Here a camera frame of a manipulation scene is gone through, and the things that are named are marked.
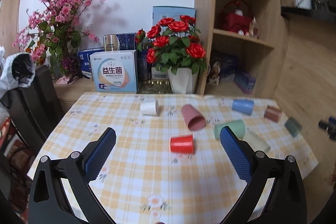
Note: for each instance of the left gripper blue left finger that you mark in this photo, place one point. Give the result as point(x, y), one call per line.
point(96, 153)

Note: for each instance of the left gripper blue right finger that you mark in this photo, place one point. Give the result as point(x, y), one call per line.
point(235, 152)

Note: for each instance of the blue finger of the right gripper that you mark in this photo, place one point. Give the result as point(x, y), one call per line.
point(332, 120)

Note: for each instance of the translucent brown plastic cup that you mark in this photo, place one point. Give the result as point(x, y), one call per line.
point(273, 113)

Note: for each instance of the beige plastic cup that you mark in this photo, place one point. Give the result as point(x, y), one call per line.
point(256, 143)

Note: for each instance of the translucent dark green cup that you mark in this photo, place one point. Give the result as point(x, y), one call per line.
point(293, 126)

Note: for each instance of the blue plastic cup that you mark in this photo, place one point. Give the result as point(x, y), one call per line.
point(243, 106)

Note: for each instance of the red plastic cup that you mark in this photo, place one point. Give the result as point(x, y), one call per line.
point(182, 144)

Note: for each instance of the pink plastic cup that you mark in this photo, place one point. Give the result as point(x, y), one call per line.
point(194, 120)

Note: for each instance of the white plastic cup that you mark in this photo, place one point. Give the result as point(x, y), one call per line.
point(150, 108)

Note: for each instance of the yellow plaid floral tablecloth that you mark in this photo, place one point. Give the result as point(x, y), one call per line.
point(143, 181)

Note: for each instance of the purple small box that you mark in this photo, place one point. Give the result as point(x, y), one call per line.
point(245, 82)

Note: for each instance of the black office chair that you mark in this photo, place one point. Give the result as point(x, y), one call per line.
point(36, 110)

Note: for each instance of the gold decorative tray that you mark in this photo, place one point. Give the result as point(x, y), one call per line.
point(155, 87)

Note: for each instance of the white probiotic product box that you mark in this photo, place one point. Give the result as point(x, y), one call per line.
point(115, 71)

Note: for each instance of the white faceted flower pot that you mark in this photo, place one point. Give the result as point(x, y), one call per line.
point(183, 82)

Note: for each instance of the dark blue illustrated box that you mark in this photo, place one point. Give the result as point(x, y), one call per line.
point(229, 64)

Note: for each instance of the blue tissue box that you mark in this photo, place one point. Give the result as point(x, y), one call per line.
point(84, 60)

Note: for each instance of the silver metal tin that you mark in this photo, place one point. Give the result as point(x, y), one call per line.
point(111, 42)

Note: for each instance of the glass perfume bottle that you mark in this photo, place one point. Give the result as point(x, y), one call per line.
point(253, 28)

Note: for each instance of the grey jacket on chair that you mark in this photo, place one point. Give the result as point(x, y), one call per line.
point(18, 72)

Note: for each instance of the dark blue patterned box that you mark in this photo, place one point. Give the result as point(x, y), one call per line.
point(126, 41)

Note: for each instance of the pink blossom branch arrangement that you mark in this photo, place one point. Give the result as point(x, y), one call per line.
point(53, 32)

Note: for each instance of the red rose bouquet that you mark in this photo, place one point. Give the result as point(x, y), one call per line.
point(172, 44)

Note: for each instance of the red gift basket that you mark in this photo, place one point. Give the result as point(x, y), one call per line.
point(236, 16)

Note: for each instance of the wooden shelf unit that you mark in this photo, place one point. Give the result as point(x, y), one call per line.
point(246, 43)

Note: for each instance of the light blue upright box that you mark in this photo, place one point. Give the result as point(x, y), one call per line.
point(160, 12)

